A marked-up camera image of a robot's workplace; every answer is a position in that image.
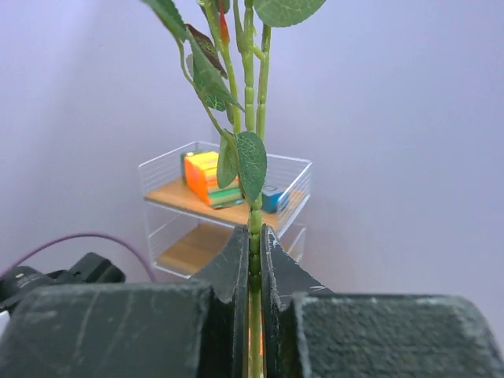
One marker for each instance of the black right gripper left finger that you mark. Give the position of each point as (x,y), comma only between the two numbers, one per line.
(194,328)

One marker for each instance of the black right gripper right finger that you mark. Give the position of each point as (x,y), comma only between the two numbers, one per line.
(311,331)

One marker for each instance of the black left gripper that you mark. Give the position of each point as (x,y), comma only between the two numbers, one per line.
(90,269)

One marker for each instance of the pink white rose stem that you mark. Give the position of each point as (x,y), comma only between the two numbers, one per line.
(229,72)

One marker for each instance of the teal toothpaste box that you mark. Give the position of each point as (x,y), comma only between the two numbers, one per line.
(274,198)

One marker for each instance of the orange sponge pack top shelf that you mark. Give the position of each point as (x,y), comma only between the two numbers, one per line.
(199,172)

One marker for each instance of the white wire wooden shelf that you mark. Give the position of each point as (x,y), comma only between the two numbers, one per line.
(184,234)

